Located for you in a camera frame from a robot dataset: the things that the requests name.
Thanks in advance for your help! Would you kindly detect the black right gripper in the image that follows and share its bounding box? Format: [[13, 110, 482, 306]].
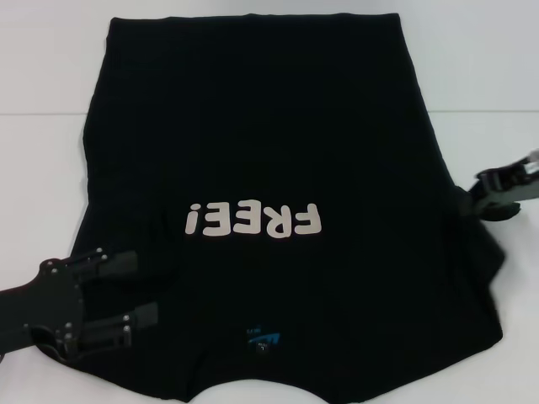
[[462, 157, 539, 222]]

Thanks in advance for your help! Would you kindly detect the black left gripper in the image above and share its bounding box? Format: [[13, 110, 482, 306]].
[[0, 247, 160, 362]]

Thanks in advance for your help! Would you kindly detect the black shirt with FREE print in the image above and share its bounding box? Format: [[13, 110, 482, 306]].
[[67, 12, 507, 404]]

